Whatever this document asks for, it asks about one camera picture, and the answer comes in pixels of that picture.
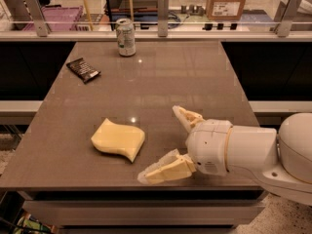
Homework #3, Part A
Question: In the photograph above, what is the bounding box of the yellow curved sponge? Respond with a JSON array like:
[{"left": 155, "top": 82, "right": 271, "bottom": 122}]
[{"left": 91, "top": 119, "right": 145, "bottom": 162}]

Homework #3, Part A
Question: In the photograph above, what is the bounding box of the white table drawer front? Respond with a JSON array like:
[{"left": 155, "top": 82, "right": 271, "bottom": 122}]
[{"left": 23, "top": 201, "right": 264, "bottom": 226}]

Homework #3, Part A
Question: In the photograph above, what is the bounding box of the green white 7up can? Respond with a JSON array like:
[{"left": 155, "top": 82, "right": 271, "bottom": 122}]
[{"left": 116, "top": 19, "right": 136, "bottom": 57}]

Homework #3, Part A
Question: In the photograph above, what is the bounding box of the left metal railing bracket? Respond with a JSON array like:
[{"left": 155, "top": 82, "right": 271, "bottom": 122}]
[{"left": 24, "top": 0, "right": 50, "bottom": 37}]

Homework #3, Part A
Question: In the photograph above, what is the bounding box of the metal railing bracket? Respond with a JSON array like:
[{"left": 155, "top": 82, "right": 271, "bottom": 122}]
[
  {"left": 157, "top": 0, "right": 169, "bottom": 37},
  {"left": 24, "top": 0, "right": 50, "bottom": 37},
  {"left": 274, "top": 0, "right": 302, "bottom": 37}
]

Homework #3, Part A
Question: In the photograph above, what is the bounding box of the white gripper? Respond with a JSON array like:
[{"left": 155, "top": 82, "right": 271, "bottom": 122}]
[{"left": 137, "top": 105, "right": 233, "bottom": 184}]

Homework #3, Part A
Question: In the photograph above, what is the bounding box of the middle metal railing bracket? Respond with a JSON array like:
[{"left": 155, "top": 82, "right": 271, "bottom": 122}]
[{"left": 157, "top": 0, "right": 169, "bottom": 37}]

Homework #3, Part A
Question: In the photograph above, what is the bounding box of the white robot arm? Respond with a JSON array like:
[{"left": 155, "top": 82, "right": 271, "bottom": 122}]
[{"left": 137, "top": 105, "right": 312, "bottom": 205}]

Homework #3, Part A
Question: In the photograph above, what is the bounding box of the yellow pole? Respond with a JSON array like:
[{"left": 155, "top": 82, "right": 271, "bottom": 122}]
[{"left": 83, "top": 0, "right": 94, "bottom": 31}]

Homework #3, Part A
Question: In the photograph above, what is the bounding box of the purple plastic crate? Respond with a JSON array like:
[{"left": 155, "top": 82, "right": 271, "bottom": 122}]
[{"left": 22, "top": 5, "right": 84, "bottom": 32}]

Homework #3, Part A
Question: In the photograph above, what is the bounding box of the cardboard box with label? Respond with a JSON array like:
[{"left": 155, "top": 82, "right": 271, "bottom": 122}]
[{"left": 206, "top": 0, "right": 246, "bottom": 20}]

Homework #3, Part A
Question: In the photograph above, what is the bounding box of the black snack packet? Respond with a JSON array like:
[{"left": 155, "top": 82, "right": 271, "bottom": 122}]
[{"left": 66, "top": 58, "right": 100, "bottom": 84}]

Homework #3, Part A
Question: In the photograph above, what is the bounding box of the right metal railing bracket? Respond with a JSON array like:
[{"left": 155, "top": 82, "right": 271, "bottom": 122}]
[{"left": 274, "top": 0, "right": 302, "bottom": 37}]

